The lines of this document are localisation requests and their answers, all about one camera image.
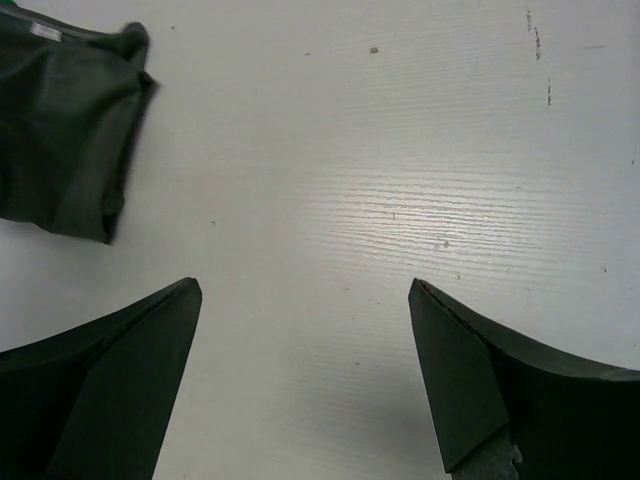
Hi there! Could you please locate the dark grey t-shirt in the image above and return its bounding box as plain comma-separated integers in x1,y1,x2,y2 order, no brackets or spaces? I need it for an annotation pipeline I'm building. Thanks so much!
1,1,157,244

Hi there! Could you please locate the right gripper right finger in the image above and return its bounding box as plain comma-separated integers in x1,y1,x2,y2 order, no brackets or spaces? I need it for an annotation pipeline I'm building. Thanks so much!
408,279,639,479

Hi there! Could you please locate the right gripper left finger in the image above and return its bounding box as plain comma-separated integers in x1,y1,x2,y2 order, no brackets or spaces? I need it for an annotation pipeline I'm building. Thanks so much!
1,278,202,479

